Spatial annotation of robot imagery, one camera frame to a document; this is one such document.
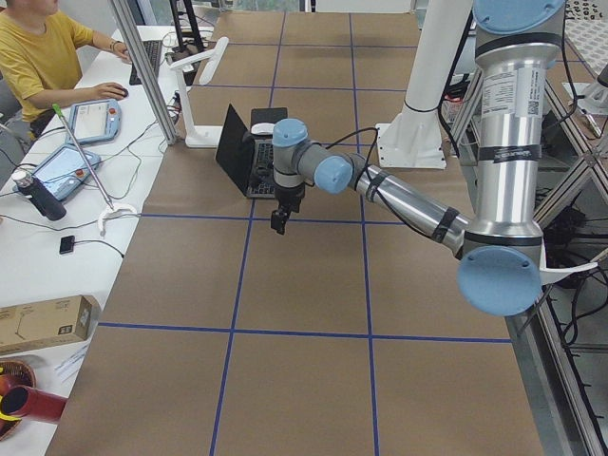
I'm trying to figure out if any white desk lamp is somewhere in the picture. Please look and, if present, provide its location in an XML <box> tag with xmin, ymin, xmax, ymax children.
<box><xmin>169</xmin><ymin>36</ymin><xmax>230</xmax><ymax>148</ymax></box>

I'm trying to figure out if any red cylinder bottle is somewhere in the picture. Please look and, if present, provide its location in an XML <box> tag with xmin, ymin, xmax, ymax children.
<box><xmin>1</xmin><ymin>385</ymin><xmax>67</xmax><ymax>424</ymax></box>

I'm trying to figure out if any small black square puck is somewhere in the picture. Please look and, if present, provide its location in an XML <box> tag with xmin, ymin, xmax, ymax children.
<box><xmin>59</xmin><ymin>235</ymin><xmax>76</xmax><ymax>255</ymax></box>

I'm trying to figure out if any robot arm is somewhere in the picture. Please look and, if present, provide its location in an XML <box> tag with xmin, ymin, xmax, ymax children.
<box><xmin>271</xmin><ymin>1</ymin><xmax>565</xmax><ymax>316</ymax></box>

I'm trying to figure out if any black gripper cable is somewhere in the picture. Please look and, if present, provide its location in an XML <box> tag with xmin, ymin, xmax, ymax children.
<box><xmin>322</xmin><ymin>126</ymin><xmax>469</xmax><ymax>238</ymax></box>

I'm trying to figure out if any white computer mouse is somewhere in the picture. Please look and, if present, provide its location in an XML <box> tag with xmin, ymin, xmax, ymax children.
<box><xmin>251</xmin><ymin>122</ymin><xmax>275</xmax><ymax>136</ymax></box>

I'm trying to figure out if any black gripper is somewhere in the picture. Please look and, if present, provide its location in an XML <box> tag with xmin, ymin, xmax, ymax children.
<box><xmin>270</xmin><ymin>182</ymin><xmax>305</xmax><ymax>236</ymax></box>

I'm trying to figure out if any white reacher grabber stick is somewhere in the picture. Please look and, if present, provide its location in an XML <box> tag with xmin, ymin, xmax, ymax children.
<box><xmin>52</xmin><ymin>104</ymin><xmax>138</xmax><ymax>238</ymax></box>

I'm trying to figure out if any grey laptop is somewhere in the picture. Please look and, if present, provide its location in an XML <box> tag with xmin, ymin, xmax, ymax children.
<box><xmin>215</xmin><ymin>104</ymin><xmax>275</xmax><ymax>200</ymax></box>

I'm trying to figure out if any blue teach pendant far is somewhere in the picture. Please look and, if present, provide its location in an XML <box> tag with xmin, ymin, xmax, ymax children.
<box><xmin>67</xmin><ymin>99</ymin><xmax>122</xmax><ymax>144</ymax></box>

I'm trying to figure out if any woven basket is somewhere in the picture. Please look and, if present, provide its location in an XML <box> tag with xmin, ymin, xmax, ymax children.
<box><xmin>0</xmin><ymin>358</ymin><xmax>38</xmax><ymax>443</ymax></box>

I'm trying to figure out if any aluminium frame post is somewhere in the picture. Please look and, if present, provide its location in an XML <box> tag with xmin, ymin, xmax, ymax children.
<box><xmin>108</xmin><ymin>0</ymin><xmax>178</xmax><ymax>145</ymax></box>

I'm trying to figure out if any person right hand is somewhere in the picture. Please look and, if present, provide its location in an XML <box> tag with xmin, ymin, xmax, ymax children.
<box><xmin>92</xmin><ymin>82</ymin><xmax>123</xmax><ymax>100</ymax></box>

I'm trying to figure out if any black keyboard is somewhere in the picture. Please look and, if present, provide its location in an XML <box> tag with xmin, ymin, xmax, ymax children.
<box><xmin>128</xmin><ymin>39</ymin><xmax>163</xmax><ymax>86</ymax></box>

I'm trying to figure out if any black tripod stand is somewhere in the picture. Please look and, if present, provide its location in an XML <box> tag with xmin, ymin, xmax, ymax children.
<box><xmin>168</xmin><ymin>0</ymin><xmax>210</xmax><ymax>61</ymax></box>

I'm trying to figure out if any cardboard box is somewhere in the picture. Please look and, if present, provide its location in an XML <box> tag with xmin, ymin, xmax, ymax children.
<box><xmin>1</xmin><ymin>294</ymin><xmax>100</xmax><ymax>355</ymax></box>

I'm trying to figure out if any black mouse pad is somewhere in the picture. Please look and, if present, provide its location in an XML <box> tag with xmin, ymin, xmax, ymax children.
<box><xmin>250</xmin><ymin>107</ymin><xmax>288</xmax><ymax>126</ymax></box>

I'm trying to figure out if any person left hand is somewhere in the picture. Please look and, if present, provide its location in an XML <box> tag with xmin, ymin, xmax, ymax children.
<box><xmin>111</xmin><ymin>41</ymin><xmax>132</xmax><ymax>64</ymax></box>

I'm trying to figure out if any blue teach pendant near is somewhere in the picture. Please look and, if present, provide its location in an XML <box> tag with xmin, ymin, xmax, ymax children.
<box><xmin>32</xmin><ymin>143</ymin><xmax>90</xmax><ymax>201</ymax></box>

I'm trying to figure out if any person in yellow shirt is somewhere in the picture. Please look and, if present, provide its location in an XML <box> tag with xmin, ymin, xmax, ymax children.
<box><xmin>1</xmin><ymin>1</ymin><xmax>118</xmax><ymax>138</ymax></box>

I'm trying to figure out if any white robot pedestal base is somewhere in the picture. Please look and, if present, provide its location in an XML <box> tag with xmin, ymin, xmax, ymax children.
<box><xmin>376</xmin><ymin>0</ymin><xmax>477</xmax><ymax>169</ymax></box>

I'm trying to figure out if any black water bottle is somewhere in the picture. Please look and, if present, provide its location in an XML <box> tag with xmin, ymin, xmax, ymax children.
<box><xmin>11</xmin><ymin>169</ymin><xmax>67</xmax><ymax>221</ymax></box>

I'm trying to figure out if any blue teach pendant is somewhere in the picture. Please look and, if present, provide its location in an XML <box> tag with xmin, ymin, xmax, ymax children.
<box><xmin>67</xmin><ymin>99</ymin><xmax>122</xmax><ymax>144</ymax></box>
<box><xmin>32</xmin><ymin>143</ymin><xmax>90</xmax><ymax>201</ymax></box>

